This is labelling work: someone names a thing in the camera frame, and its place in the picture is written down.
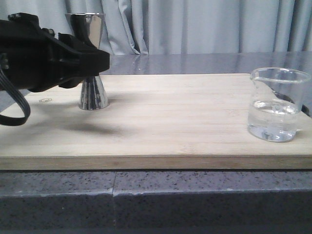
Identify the clear glass beaker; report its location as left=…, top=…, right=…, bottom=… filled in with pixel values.
left=248, top=67, right=312, bottom=142

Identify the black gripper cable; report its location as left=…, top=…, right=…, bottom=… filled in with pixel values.
left=0, top=53, right=31, bottom=127

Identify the steel double jigger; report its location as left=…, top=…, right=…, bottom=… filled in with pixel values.
left=65, top=13, right=109, bottom=111

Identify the black cutting board handle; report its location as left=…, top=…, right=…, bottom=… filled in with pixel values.
left=274, top=92, right=310, bottom=116

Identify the bamboo cutting board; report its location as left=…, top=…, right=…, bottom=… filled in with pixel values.
left=0, top=74, right=312, bottom=170

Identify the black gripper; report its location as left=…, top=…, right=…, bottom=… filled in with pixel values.
left=0, top=12, right=110, bottom=92

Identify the grey curtain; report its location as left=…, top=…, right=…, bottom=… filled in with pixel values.
left=0, top=0, right=312, bottom=55

